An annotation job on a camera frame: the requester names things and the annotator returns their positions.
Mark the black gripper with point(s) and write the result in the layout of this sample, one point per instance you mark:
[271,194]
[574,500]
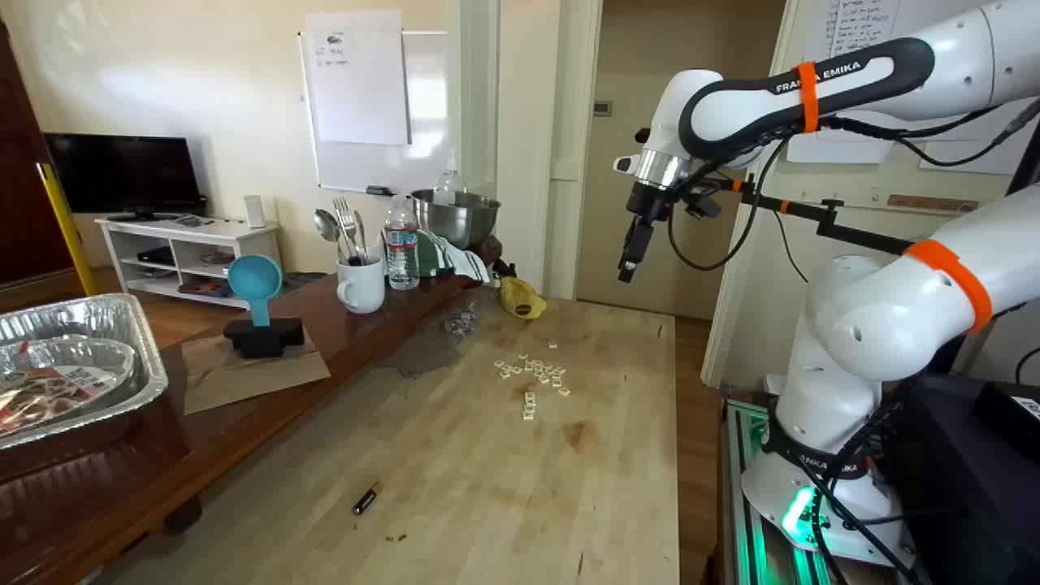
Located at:
[643,217]

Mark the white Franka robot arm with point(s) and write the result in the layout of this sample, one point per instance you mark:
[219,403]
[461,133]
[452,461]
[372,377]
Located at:
[865,312]

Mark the yellow banana-shaped object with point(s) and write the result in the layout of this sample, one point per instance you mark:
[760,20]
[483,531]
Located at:
[520,299]

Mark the stainless steel mixing bowl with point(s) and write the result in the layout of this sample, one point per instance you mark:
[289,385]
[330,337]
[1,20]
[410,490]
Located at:
[462,220]

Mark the green striped white towel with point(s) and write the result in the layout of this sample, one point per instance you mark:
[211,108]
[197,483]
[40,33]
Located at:
[456,263]

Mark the crumpled clear plastic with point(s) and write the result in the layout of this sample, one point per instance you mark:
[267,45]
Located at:
[461,320]

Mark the clear pump soap dispenser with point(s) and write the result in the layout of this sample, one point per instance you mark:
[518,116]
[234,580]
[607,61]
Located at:
[445,188]

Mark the clear plastic water bottle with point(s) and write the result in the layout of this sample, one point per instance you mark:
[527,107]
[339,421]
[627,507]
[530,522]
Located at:
[400,249]

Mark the beige door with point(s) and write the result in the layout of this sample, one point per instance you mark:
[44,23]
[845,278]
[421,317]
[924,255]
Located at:
[695,33]

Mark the white whiteboard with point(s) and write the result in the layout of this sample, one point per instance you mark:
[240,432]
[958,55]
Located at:
[427,108]

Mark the white ceramic mug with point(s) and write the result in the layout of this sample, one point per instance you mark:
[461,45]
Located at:
[362,288]

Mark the metal fork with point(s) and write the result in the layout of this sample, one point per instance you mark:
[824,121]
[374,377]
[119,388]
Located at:
[357,228]

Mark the metal spoon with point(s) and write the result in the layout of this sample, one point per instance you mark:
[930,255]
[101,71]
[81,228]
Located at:
[327,225]

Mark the white flip chart paper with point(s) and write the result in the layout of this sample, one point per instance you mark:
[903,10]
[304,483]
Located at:
[360,82]

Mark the black funnel base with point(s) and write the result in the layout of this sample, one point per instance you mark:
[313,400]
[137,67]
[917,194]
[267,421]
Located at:
[266,338]

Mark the black tripod stand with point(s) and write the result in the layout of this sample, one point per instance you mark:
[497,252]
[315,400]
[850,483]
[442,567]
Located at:
[1028,163]

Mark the black controller box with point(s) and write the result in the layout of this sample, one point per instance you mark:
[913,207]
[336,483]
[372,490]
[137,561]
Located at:
[964,507]

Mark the brown paper mat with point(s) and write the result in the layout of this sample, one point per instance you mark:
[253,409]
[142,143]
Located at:
[216,377]

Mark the white shelf unit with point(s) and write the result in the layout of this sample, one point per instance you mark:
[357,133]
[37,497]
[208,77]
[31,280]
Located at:
[189,263]

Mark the large aluminium foil tray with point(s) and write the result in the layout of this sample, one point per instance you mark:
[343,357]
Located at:
[130,337]

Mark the black flat television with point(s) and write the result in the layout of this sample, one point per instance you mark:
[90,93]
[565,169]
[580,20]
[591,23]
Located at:
[125,175]

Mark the yellow stick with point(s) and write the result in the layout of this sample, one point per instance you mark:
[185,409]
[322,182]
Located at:
[67,228]

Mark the dark wooden table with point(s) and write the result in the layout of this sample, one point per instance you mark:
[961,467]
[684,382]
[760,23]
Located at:
[109,490]

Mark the small aluminium foil tray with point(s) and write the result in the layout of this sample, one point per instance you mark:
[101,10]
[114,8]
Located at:
[67,385]

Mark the dark brown cabinet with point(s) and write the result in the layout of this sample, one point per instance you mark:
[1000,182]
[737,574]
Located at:
[20,182]

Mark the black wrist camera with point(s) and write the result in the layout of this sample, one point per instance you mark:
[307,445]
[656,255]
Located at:
[703,202]

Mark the black camera mount rod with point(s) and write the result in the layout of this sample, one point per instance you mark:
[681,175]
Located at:
[855,231]

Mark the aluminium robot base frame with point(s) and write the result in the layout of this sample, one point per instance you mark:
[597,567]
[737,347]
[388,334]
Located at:
[741,475]

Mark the handwritten white wall paper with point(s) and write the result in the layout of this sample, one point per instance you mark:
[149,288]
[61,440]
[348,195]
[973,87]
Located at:
[855,20]

